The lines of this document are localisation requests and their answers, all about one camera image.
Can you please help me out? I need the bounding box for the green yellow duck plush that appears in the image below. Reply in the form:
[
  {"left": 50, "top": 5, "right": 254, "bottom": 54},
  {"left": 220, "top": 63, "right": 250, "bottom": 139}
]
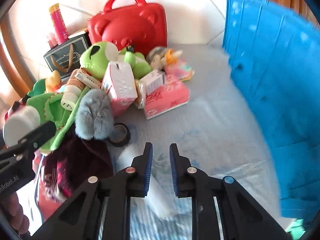
[{"left": 27, "top": 70, "right": 61, "bottom": 97}]

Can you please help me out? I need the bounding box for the pink tissue pack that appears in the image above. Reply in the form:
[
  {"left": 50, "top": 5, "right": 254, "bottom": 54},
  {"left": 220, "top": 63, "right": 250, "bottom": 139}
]
[{"left": 144, "top": 75, "right": 190, "bottom": 120}]

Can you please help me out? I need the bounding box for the small pink pad pack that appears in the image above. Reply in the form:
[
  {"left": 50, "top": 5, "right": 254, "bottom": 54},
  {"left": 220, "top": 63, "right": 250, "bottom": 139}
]
[{"left": 164, "top": 59, "right": 195, "bottom": 81}]

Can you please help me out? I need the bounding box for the green frog plush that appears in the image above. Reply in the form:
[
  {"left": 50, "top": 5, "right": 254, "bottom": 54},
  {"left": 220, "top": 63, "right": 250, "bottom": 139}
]
[{"left": 80, "top": 41, "right": 152, "bottom": 81}]

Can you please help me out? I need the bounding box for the white round jar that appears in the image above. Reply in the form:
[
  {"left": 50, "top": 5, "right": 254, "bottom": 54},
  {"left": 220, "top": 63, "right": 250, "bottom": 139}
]
[{"left": 3, "top": 106, "right": 41, "bottom": 147}]

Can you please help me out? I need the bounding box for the white pink tissue box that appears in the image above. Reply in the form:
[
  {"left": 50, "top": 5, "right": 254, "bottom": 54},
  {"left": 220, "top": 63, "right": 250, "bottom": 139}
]
[{"left": 101, "top": 62, "right": 138, "bottom": 118}]

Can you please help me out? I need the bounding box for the white medicine box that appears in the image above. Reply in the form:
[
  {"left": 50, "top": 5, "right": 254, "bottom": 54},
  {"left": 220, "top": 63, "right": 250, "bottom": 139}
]
[{"left": 139, "top": 70, "right": 165, "bottom": 95}]

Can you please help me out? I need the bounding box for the black gift bag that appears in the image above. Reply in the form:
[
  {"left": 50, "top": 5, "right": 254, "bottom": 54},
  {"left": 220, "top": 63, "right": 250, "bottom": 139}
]
[{"left": 43, "top": 31, "right": 91, "bottom": 79}]

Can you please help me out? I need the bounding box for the green crocodile plush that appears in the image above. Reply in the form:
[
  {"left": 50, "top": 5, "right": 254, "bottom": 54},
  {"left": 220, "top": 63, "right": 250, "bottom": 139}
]
[{"left": 26, "top": 86, "right": 89, "bottom": 155}]

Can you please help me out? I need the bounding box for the blue plastic storage crate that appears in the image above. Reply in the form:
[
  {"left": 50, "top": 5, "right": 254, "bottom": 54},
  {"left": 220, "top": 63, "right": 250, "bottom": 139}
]
[{"left": 223, "top": 0, "right": 319, "bottom": 220}]

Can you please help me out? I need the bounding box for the person left hand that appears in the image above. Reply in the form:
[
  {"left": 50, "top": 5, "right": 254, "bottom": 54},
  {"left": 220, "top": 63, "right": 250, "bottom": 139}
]
[{"left": 1, "top": 192, "right": 29, "bottom": 234}]

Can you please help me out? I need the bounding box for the black tape roll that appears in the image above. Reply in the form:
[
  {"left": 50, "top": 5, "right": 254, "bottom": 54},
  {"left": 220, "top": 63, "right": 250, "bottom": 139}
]
[{"left": 108, "top": 123, "right": 131, "bottom": 147}]

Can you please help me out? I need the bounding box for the pink yellow tube can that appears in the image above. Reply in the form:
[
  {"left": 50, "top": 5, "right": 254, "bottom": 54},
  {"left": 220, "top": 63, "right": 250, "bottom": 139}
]
[{"left": 49, "top": 3, "right": 69, "bottom": 44}]

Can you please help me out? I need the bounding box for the red plush toy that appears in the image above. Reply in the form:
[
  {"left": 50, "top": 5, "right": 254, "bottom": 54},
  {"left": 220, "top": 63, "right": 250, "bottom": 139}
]
[{"left": 4, "top": 95, "right": 29, "bottom": 122}]

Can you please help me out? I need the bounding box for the dark maroon velvet cloth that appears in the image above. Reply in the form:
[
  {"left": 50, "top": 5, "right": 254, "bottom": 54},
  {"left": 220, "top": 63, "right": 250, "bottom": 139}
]
[{"left": 42, "top": 125, "right": 113, "bottom": 202}]

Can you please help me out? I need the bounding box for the grey fluffy plush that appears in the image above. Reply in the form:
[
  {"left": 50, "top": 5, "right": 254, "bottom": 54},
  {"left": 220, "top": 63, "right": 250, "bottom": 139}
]
[{"left": 75, "top": 89, "right": 114, "bottom": 140}]

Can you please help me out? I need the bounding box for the white bottle brown cap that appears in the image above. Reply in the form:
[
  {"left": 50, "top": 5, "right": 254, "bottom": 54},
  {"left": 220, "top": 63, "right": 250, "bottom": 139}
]
[{"left": 61, "top": 69, "right": 86, "bottom": 111}]

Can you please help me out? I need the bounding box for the red bear suitcase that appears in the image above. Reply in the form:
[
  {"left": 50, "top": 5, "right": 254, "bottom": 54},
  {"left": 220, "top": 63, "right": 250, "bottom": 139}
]
[{"left": 88, "top": 0, "right": 168, "bottom": 55}]

